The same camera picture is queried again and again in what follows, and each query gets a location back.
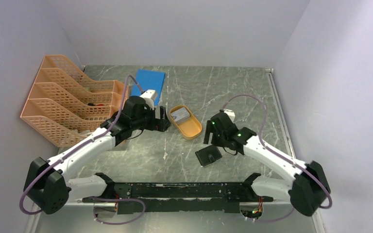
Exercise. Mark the white VIP card stack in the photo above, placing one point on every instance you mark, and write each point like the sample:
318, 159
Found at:
180, 115

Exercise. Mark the peach plastic file organizer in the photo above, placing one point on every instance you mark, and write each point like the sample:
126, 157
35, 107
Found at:
61, 104

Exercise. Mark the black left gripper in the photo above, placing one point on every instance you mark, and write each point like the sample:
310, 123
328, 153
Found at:
161, 124

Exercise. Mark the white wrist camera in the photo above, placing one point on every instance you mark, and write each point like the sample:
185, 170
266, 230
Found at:
149, 96
230, 114

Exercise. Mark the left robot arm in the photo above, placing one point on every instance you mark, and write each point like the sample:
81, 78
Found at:
50, 183

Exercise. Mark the blue folder sheet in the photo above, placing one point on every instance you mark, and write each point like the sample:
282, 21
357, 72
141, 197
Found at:
153, 80

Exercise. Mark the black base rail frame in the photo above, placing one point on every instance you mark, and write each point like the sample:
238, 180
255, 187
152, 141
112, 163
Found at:
175, 197

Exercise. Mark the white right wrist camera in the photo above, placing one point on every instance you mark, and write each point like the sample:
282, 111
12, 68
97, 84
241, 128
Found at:
230, 114

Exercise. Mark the black leather card holder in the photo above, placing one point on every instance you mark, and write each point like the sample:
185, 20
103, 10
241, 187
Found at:
208, 155

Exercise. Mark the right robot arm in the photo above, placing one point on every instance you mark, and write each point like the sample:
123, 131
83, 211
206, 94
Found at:
304, 185

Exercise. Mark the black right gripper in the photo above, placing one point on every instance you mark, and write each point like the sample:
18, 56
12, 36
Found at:
210, 128

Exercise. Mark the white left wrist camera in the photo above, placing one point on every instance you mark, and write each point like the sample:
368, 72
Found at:
149, 96

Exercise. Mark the yellow oval tray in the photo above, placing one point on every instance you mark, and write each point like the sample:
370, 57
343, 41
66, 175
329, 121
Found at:
189, 129

